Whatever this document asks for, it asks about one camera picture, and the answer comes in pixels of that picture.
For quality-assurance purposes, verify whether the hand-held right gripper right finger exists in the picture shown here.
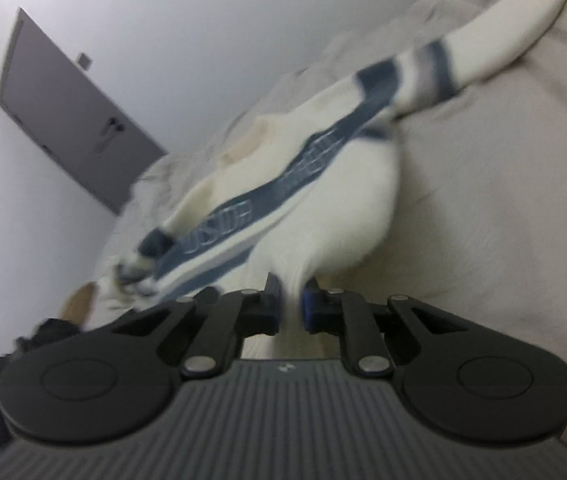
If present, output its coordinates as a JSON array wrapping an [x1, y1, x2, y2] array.
[[301, 279, 469, 377]]

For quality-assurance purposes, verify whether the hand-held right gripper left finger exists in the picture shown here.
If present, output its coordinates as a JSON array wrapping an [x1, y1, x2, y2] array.
[[108, 272, 282, 380]]

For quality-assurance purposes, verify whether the grey door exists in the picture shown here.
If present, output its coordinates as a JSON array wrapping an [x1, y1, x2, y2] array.
[[0, 7, 170, 217]]

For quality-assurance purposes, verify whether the dark cloth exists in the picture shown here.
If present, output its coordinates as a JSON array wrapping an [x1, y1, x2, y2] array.
[[16, 316, 85, 357]]

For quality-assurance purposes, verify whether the grey bed blanket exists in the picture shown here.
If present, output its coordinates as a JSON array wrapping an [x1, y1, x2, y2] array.
[[86, 0, 567, 461]]

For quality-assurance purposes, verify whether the white blue-striped sweater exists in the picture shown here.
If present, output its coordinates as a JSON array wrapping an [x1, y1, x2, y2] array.
[[113, 0, 567, 361]]

